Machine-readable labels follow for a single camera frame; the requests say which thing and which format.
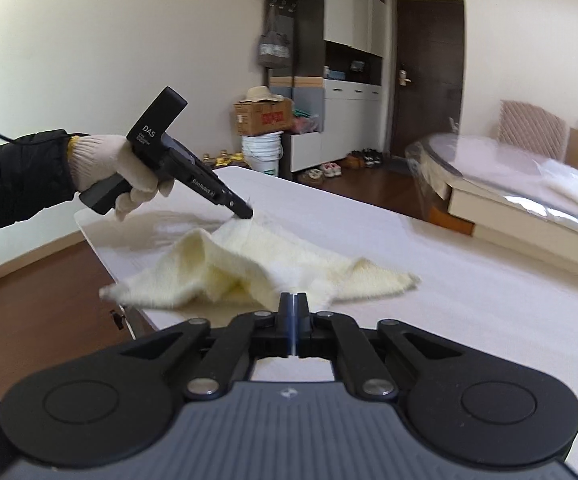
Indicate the straw hat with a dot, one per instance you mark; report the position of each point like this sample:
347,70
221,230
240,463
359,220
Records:
264,95

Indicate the clear plastic bag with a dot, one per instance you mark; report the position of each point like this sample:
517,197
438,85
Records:
574,182

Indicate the cardboard box with red print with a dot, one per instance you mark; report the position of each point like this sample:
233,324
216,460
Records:
264,117

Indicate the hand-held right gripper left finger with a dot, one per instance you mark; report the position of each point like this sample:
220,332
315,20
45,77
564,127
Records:
286,325

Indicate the cluster of cooking oil bottles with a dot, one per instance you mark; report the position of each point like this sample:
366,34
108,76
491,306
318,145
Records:
224,160

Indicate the patterned chair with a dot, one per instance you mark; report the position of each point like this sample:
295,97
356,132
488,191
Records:
531,127

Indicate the grey hanging bag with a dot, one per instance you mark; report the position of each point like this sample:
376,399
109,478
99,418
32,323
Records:
274,45

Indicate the white and grey cabinet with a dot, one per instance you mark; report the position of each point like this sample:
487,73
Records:
349,20

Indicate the person's left forearm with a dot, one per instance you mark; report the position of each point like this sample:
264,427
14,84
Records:
19,180

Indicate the white plastic bucket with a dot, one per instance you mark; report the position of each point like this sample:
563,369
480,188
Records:
263,152

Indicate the pale yellow towel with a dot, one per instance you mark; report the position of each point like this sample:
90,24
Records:
249,260

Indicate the bed with plastic cover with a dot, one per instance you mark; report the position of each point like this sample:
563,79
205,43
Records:
509,220

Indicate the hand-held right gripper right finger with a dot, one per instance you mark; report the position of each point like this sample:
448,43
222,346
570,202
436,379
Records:
301,325

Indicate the colourful plastic bags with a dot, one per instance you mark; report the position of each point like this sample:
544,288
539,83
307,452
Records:
305,122

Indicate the row of shoes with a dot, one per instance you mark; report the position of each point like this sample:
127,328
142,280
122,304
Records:
329,169

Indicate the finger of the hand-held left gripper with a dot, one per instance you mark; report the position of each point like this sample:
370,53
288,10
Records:
239,207
229,350

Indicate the person's left hand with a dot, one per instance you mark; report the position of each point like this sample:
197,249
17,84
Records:
99,160

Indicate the dark brown door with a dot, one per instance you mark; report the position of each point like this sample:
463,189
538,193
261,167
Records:
426,75

